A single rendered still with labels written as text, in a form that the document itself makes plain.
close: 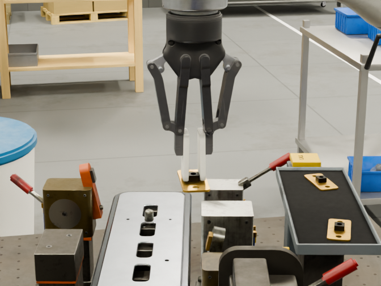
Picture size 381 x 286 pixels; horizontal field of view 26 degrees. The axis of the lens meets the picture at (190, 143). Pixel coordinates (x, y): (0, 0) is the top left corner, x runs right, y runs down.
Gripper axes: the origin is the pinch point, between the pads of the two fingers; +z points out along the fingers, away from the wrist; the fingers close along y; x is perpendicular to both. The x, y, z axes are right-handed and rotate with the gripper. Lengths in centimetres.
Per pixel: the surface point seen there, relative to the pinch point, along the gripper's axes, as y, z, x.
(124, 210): 8, 35, -65
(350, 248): -26.3, 19.3, -7.2
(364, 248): -28.6, 19.4, -6.9
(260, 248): -10.7, 16.4, -2.8
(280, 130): -117, 135, -436
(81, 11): 24, 122, -898
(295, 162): -28, 19, -49
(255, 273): -8.5, 16.6, 5.0
